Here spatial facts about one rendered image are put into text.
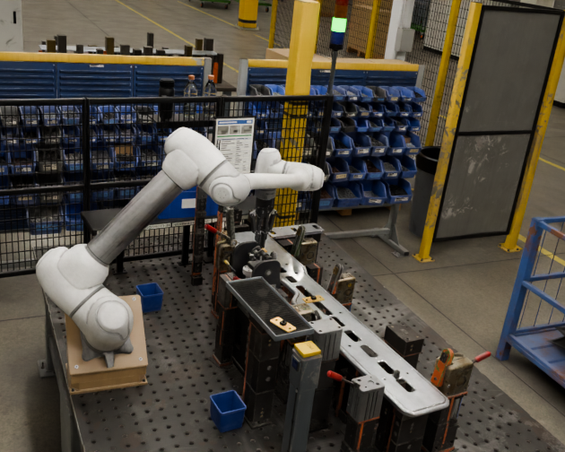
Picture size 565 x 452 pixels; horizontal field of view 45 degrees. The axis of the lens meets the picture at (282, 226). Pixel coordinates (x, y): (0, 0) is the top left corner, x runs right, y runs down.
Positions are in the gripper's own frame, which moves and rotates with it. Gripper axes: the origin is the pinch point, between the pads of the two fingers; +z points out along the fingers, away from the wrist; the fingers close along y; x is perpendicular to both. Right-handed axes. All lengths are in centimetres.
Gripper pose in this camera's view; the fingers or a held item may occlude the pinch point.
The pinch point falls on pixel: (260, 239)
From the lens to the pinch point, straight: 299.5
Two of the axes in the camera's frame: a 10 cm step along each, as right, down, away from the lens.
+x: -4.7, -3.9, 7.9
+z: -1.0, 9.2, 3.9
